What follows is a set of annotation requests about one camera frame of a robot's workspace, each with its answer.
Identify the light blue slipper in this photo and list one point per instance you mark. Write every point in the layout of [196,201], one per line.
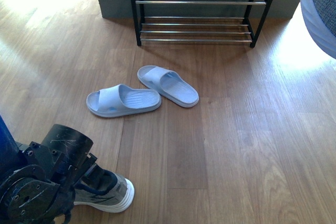
[169,84]
[122,100]

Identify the black metal shoe rack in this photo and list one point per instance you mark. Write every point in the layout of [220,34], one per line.
[199,21]

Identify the grey knit sneaker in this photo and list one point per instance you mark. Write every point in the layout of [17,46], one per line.
[319,18]
[104,190]

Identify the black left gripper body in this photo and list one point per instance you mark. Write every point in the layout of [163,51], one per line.
[59,160]

